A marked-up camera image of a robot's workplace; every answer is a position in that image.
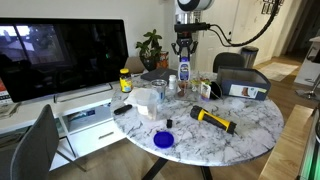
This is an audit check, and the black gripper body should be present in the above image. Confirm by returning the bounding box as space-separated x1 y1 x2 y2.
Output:
176 32 195 48

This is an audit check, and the white bottle with blue cap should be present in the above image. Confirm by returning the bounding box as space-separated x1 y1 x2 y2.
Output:
177 56 192 82

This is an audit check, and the small white pill bottle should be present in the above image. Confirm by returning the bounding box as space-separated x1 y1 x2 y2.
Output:
167 74 178 96

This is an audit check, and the clear plastic container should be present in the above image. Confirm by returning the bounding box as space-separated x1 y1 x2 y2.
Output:
123 87 158 116
174 71 215 103

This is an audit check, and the vitamin bottle with yellow lid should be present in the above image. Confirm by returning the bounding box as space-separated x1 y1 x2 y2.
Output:
119 68 134 94

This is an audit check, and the orange printed can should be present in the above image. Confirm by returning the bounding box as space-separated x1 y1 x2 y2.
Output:
156 50 170 70

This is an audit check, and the green potted plant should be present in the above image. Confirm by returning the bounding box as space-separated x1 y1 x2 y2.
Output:
135 28 164 72

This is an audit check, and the dark grey notebook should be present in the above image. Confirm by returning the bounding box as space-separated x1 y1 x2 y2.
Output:
140 67 179 83

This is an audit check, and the dark rounded chair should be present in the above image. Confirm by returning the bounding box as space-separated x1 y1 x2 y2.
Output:
212 52 246 74

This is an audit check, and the packet with green clip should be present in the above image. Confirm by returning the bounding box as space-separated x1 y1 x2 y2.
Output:
199 79 213 102

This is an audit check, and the brown cardboard box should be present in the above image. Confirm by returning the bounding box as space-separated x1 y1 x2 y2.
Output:
123 55 146 75

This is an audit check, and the black round case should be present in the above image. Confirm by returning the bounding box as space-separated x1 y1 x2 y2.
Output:
209 80 224 101

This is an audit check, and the grey trash can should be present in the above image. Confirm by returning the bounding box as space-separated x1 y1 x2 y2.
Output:
240 45 260 70

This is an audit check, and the dark cardboard shoe box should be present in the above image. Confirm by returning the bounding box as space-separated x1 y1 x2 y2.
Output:
216 65 272 102

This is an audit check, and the clear plastic cup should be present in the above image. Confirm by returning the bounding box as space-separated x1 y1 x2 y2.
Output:
142 92 160 121

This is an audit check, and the yellow and black flashlight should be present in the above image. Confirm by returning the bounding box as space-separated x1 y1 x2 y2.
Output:
189 105 238 135

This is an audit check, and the black remote control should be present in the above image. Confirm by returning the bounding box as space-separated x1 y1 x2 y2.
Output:
113 104 134 116

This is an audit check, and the light floor rug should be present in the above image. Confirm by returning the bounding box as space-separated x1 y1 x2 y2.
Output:
259 61 300 83

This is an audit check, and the blue round lid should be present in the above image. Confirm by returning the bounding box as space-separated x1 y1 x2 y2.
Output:
153 131 175 150

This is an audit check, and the black flat screen television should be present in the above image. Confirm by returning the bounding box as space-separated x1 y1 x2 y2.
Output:
0 18 130 104

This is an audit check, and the white bar stool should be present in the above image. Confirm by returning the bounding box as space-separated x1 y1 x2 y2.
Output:
294 35 320 102

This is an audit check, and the black table base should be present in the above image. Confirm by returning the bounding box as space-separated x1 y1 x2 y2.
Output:
141 156 214 180

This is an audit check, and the white television stand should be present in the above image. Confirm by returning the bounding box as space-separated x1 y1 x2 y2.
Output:
0 81 128 172

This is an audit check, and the light wooden platform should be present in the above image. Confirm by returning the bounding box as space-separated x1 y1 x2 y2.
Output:
258 104 316 180

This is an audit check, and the grey fabric chair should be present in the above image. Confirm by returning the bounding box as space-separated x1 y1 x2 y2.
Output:
9 104 88 180

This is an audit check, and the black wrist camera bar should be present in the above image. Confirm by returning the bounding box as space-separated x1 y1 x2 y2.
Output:
173 22 212 34

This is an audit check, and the black corrugated cable hose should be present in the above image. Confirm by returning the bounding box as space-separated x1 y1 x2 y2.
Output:
207 0 282 48

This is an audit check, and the metal robot mounting frame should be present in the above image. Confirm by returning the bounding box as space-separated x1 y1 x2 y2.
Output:
297 103 320 180

